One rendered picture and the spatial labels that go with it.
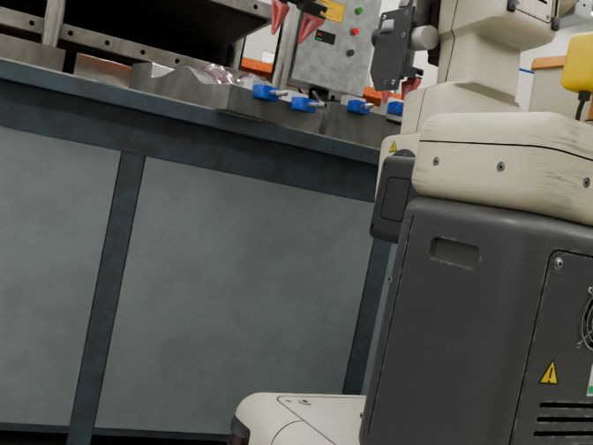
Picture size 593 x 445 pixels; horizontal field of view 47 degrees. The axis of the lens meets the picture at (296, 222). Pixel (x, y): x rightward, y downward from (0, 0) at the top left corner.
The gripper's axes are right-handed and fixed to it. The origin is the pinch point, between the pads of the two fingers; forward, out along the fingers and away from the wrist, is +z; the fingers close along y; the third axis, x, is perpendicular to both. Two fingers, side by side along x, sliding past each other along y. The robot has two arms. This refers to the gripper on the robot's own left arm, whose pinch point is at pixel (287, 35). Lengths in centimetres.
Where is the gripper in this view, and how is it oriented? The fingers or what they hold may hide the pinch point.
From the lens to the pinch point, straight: 156.7
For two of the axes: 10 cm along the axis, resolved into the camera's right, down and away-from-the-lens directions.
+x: 3.6, 5.6, -7.5
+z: -4.0, 8.2, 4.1
